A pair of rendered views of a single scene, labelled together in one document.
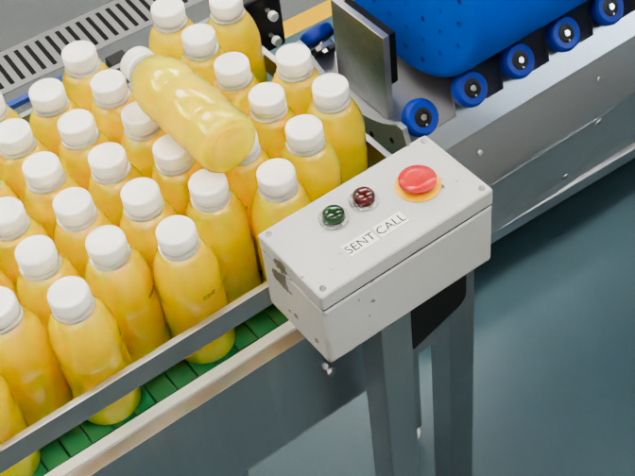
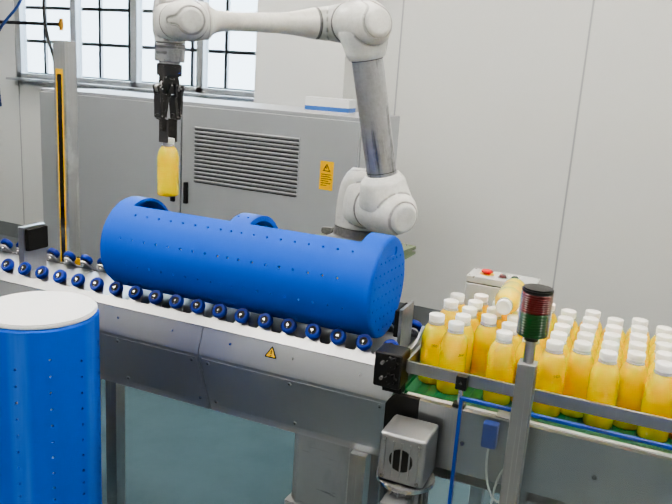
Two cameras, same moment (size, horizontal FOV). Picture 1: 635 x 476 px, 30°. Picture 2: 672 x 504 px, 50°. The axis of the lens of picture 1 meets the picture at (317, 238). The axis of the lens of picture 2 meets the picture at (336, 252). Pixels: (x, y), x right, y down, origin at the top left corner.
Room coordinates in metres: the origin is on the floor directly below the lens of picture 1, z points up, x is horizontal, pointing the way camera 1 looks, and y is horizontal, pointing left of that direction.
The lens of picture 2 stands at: (2.38, 1.30, 1.65)
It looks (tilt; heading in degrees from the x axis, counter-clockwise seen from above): 14 degrees down; 233
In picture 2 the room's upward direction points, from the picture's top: 4 degrees clockwise
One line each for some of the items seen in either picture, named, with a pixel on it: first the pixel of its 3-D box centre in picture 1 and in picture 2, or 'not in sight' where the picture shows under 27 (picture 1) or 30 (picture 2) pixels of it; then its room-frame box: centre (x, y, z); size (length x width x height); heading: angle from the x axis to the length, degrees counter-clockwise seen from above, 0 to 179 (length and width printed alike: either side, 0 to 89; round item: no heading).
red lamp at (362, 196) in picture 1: (363, 195); not in sight; (0.76, -0.05, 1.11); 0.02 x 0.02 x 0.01
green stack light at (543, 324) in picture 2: not in sight; (533, 322); (1.22, 0.42, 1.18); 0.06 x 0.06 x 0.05
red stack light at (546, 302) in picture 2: not in sight; (536, 301); (1.22, 0.42, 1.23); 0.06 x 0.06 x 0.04
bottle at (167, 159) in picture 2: not in sight; (168, 169); (1.47, -0.82, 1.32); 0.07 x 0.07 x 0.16
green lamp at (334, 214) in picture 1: (333, 214); not in sight; (0.74, -0.02, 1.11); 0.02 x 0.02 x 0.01
